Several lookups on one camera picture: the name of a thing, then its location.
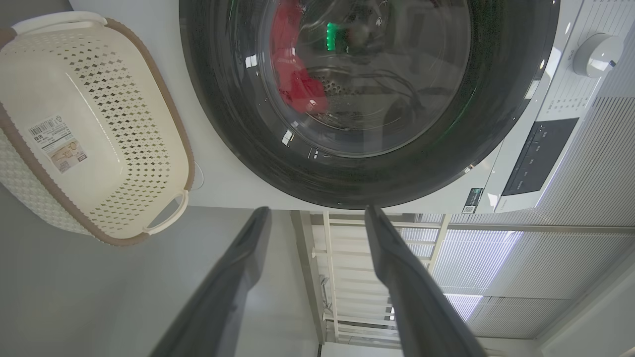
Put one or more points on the printed product label sticker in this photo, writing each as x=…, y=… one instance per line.
x=57, y=144

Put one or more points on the white metal rack frame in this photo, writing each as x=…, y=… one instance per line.
x=330, y=258

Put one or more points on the black washer display panel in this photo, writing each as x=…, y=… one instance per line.
x=540, y=156

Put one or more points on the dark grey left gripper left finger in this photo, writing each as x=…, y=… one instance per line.
x=218, y=297

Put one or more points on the white front-load washing machine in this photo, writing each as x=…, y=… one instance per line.
x=223, y=186

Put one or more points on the white washing machine dial knob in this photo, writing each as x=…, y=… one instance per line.
x=598, y=54

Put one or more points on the round black glass washer door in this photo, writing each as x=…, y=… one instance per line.
x=233, y=124

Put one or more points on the round white filter cover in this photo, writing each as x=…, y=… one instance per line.
x=199, y=176

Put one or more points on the black QR code sticker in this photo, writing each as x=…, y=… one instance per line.
x=473, y=201

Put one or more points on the red and white garment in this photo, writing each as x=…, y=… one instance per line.
x=297, y=89

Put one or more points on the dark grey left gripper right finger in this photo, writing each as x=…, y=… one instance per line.
x=416, y=307

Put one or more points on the cream perforated laundry basket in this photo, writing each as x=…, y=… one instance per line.
x=74, y=99

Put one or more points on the white window blinds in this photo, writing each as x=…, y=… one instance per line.
x=545, y=263

